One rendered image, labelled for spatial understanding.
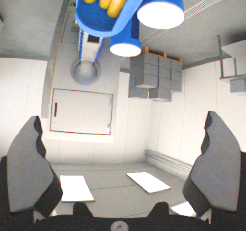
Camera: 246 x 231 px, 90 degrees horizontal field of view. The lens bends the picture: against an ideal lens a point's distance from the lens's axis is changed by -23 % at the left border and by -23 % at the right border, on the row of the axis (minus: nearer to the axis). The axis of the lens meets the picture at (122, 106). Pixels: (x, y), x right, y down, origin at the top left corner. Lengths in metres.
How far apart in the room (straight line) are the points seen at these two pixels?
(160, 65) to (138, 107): 2.33
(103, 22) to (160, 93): 3.11
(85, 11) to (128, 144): 5.24
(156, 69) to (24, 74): 3.93
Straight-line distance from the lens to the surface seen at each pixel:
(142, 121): 5.89
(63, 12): 1.59
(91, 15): 0.88
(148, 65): 3.74
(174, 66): 4.23
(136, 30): 1.70
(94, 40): 1.27
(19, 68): 5.40
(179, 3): 0.94
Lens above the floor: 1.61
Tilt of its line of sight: 3 degrees down
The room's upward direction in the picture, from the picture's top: 176 degrees counter-clockwise
